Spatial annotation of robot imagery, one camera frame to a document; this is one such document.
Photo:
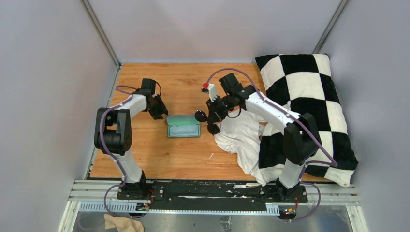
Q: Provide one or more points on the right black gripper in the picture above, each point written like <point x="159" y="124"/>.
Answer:
<point x="214" y="116"/>

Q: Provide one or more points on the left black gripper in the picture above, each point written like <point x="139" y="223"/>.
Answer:
<point x="162" y="109"/>

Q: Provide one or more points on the black round sunglasses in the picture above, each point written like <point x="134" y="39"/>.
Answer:
<point x="201" y="117"/>

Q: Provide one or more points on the light blue cleaning cloth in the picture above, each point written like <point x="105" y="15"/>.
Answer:
<point x="184" y="131"/>

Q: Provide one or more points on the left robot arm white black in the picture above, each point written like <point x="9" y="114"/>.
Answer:
<point x="113" y="136"/>

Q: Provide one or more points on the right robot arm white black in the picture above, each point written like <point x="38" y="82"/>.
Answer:
<point x="300" y="134"/>

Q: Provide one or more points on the white crumpled cloth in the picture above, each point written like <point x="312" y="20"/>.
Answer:
<point x="240" y="134"/>

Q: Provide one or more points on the black white checkered pillow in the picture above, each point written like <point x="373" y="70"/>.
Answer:
<point x="303" y="84"/>

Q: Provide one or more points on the beige crumpled cloth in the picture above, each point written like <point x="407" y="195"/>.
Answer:
<point x="123" y="224"/>

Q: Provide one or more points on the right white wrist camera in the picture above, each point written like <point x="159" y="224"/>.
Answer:
<point x="212" y="91"/>

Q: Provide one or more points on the black metal base rail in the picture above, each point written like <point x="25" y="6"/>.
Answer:
<point x="201" y="197"/>

